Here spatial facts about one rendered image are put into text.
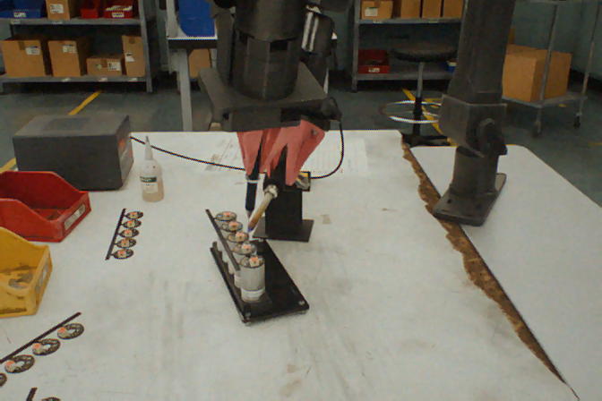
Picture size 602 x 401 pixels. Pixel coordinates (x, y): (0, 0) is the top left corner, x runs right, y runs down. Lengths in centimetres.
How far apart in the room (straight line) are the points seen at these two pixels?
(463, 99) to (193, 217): 41
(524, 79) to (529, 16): 167
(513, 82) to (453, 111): 315
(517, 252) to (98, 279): 51
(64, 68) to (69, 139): 409
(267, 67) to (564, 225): 53
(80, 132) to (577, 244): 71
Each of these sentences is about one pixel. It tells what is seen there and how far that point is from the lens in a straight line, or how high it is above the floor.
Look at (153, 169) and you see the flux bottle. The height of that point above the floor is 80.
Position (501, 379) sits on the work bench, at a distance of 58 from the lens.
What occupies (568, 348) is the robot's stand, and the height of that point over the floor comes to 75.
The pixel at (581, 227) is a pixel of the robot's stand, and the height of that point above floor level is 75.
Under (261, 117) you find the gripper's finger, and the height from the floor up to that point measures 97.
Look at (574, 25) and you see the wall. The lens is 573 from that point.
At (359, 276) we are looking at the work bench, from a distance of 69.
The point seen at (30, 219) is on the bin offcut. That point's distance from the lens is 82.
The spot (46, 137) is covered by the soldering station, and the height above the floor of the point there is 84.
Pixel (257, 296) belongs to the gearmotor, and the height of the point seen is 78.
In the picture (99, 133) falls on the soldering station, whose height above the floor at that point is 85.
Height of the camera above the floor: 111
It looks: 22 degrees down
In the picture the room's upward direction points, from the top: straight up
